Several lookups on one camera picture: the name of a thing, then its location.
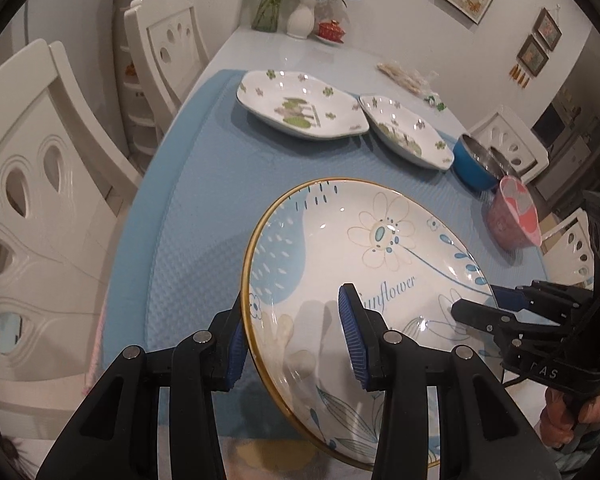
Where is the green wrapped candy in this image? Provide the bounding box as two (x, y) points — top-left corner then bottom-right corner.
(424, 92), (446, 112)

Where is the lower small framed picture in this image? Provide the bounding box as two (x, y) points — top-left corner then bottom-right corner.
(517, 35), (548, 77)

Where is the white chair far left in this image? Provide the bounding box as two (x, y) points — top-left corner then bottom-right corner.
(125, 0), (209, 132)

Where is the upper small framed picture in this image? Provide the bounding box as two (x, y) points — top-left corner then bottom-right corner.
(532, 8), (562, 52)

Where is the blue steel bowl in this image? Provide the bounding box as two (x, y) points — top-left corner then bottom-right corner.
(452, 134), (504, 192)

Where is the white chair near right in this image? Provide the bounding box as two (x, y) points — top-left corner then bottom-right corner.
(541, 208), (594, 290)

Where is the green glass vase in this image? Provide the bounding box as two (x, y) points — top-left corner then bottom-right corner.
(251, 0), (283, 32)

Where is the blue waffle table mat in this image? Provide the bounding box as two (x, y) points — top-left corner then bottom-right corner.
(102, 70), (546, 364)

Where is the white chair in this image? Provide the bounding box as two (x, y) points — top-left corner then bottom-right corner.
(468, 105), (550, 183)
(541, 208), (594, 290)
(0, 40), (142, 440)
(125, 0), (209, 132)

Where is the orange hanging wall ornament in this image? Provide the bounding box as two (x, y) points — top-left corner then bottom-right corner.
(509, 64), (530, 88)

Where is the round sunflower plate gold rim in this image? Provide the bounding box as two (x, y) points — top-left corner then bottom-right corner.
(242, 178), (498, 468)

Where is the white ceramic flower vase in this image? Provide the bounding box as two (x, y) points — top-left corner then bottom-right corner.
(286, 0), (316, 40)

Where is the white chair far right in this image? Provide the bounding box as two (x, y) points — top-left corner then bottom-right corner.
(468, 105), (550, 183)

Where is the small green-rimmed forest plate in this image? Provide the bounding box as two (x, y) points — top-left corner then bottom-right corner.
(358, 94), (454, 171)

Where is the small framed picture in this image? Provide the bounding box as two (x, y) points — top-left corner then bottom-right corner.
(517, 35), (548, 77)
(532, 8), (562, 52)

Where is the plastic snack bag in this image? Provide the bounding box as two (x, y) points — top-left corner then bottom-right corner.
(376, 62), (439, 96)

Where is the magenta steel bowl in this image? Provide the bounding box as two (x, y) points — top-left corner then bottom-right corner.
(489, 146), (520, 179)

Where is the pink cartoon melamine bowl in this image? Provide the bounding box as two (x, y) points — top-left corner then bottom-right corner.
(486, 176), (541, 252)

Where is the person right hand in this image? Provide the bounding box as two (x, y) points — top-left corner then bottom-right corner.
(536, 387), (600, 448)

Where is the large green-rimmed forest plate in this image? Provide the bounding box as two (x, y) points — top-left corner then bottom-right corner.
(236, 70), (370, 141)

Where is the white chair near left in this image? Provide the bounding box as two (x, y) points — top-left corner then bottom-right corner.
(0, 40), (142, 440)

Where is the red lidded teacup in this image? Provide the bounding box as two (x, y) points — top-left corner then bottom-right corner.
(314, 20), (346, 46)

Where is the white lattice shelf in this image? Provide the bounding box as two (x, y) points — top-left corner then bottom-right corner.
(112, 0), (160, 174)

